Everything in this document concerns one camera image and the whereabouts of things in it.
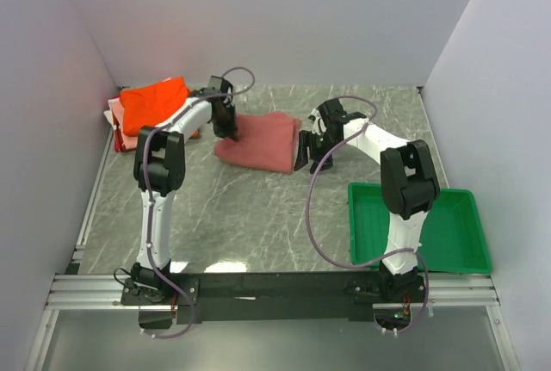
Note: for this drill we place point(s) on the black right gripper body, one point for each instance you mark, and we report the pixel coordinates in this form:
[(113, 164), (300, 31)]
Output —
[(320, 145)]

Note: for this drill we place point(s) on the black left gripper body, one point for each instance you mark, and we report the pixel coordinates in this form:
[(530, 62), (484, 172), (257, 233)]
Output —
[(225, 126)]

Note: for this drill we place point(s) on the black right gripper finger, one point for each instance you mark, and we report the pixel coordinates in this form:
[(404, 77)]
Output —
[(326, 165), (304, 152)]

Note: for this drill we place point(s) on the dusty pink t shirt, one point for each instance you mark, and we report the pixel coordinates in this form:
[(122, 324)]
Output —
[(264, 142)]

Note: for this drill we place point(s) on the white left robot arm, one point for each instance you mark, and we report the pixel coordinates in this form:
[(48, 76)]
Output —
[(159, 169)]

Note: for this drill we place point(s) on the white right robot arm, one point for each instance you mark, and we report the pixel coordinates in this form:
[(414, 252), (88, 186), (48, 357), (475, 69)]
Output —
[(409, 185)]

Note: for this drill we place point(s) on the folded orange t shirt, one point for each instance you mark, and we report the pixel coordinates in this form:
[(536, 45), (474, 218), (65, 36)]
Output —
[(153, 104)]

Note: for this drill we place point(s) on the folded pale pink shirt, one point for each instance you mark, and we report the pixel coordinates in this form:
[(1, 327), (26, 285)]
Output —
[(115, 115)]

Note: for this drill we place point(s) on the folded red shirt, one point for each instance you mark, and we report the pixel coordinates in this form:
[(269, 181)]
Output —
[(118, 142)]

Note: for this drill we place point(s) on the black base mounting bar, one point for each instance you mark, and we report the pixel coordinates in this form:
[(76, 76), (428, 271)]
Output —
[(196, 298)]

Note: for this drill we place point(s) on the green plastic tray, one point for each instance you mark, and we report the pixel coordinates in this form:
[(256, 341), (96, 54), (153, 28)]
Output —
[(452, 238)]

